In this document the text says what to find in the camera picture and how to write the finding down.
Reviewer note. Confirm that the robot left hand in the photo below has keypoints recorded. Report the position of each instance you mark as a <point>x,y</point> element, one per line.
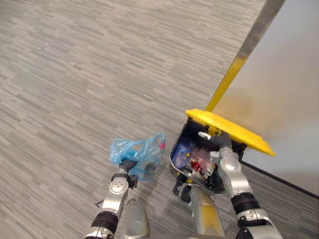
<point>128,164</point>

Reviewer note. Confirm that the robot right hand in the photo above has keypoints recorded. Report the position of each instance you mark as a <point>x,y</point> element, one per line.
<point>219,141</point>

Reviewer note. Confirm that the yellow trash can lid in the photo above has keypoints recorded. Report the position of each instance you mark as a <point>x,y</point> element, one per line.
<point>231,130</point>

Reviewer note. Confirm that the blue plastic rubbish bag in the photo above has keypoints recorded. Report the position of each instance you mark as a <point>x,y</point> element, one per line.
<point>139,152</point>

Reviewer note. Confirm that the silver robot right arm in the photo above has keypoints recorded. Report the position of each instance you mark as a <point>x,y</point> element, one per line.
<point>236,179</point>

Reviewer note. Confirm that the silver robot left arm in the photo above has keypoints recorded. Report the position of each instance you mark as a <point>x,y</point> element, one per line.
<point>117,186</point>

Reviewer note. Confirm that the pink translucent plastic bag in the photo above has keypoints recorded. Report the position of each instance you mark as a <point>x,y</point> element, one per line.
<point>202,155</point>

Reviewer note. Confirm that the red rubbish item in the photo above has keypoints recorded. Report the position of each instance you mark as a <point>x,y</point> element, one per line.
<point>195,166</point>

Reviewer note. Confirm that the dark blue plastic bag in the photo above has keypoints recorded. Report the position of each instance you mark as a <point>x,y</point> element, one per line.
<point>182,149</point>

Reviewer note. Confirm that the large dark trash can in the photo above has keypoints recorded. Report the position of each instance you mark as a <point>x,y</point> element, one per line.
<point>179,147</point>

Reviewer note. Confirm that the black wall base strip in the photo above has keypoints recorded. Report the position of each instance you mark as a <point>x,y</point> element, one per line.
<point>281,180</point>

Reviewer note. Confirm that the metal wall skirting strip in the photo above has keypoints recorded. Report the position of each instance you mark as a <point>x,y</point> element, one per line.
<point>236,64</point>

